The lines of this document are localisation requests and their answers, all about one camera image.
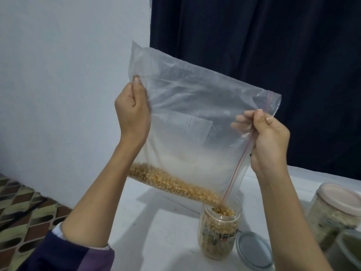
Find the person's right forearm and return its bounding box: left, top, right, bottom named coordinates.
left=256, top=171, right=334, bottom=271

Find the person's right hand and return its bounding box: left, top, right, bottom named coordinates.
left=231, top=109, right=291, bottom=180

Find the pink round lid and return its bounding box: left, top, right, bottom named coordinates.
left=317, top=182, right=361, bottom=217

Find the blue round lid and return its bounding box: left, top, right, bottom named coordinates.
left=235, top=231, right=275, bottom=271

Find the person's left hand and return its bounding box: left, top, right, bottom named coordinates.
left=114, top=75, right=152, bottom=149

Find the dark navy curtain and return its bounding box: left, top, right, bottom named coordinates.
left=149, top=0, right=361, bottom=180

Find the person's left forearm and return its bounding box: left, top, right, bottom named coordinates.
left=17, top=139, right=144, bottom=271

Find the transparent jar blue lid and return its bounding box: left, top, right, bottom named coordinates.
left=197, top=200, right=243, bottom=261

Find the zip bag of corn kernels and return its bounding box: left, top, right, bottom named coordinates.
left=127, top=41, right=282, bottom=215

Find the transparent jar pink lid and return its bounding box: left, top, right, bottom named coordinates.
left=305, top=182, right=361, bottom=251

